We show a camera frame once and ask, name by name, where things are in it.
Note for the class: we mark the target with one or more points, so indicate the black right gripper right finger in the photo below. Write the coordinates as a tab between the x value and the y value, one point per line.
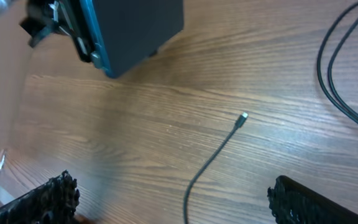
294	203

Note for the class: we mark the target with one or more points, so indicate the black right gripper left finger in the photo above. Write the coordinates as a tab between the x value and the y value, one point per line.
53	202

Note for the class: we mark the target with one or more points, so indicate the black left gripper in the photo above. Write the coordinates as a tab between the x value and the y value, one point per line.
62	17

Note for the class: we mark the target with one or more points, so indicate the blue Samsung Galaxy smartphone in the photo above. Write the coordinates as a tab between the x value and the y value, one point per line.
126	32

